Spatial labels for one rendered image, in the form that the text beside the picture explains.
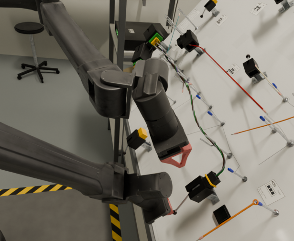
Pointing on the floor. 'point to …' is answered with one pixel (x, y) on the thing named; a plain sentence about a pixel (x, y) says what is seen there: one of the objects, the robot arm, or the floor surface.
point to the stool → (25, 29)
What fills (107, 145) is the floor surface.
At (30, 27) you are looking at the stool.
